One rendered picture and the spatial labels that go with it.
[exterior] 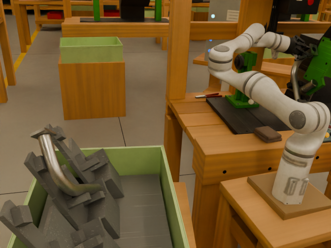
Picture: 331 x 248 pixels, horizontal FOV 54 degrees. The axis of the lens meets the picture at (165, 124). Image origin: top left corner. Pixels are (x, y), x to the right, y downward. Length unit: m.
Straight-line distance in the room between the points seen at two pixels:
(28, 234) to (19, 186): 2.01
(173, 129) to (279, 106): 0.93
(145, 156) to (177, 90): 0.68
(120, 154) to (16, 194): 1.56
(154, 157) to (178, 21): 0.76
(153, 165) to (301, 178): 0.50
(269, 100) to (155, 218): 0.51
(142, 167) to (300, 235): 0.56
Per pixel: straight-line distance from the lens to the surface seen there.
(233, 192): 1.17
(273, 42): 1.57
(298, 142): 1.07
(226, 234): 1.29
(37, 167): 0.81
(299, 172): 1.08
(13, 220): 0.69
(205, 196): 1.38
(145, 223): 1.02
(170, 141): 1.90
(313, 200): 1.21
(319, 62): 1.69
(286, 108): 1.03
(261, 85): 1.10
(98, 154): 1.15
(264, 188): 1.18
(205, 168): 1.29
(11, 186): 2.74
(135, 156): 1.18
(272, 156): 1.40
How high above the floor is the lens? 1.55
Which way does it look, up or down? 27 degrees down
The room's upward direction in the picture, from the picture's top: 3 degrees clockwise
